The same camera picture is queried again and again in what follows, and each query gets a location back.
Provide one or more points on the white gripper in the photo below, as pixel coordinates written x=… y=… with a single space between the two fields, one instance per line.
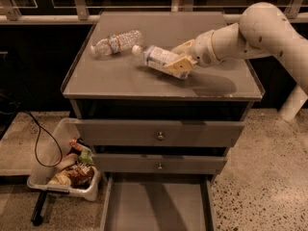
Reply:
x=202 y=49

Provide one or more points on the grey top drawer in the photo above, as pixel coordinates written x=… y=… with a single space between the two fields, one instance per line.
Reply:
x=144 y=132

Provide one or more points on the blue plastic bottle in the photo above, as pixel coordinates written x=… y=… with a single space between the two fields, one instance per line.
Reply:
x=157 y=58

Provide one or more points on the brass top drawer knob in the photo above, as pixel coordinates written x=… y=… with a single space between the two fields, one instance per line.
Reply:
x=160 y=136

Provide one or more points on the grey middle drawer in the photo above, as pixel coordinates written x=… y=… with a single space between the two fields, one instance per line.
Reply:
x=148 y=163

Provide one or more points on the white cylindrical post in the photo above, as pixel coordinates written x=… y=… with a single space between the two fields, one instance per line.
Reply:
x=293 y=103

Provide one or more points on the brown snack bag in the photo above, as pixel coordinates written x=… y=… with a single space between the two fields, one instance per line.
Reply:
x=74 y=176

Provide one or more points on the grey drawer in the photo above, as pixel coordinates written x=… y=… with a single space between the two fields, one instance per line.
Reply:
x=158 y=202
x=148 y=163
x=144 y=132

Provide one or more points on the white plastic bin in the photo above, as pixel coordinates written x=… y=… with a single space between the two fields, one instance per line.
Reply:
x=50 y=153

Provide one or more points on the clear water bottle red label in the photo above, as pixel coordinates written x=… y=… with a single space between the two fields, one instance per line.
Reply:
x=117 y=43

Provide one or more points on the grey bottom drawer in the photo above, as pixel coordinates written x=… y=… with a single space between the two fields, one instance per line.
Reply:
x=158 y=202

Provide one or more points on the grey drawer cabinet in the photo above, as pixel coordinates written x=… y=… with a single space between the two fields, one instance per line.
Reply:
x=119 y=87

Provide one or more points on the metal window railing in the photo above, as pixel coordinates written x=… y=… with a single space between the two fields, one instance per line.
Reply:
x=12 y=15

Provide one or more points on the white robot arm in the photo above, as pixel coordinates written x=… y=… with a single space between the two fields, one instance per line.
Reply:
x=262 y=30

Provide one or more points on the green snack packet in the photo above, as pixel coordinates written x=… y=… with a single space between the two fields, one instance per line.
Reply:
x=85 y=157

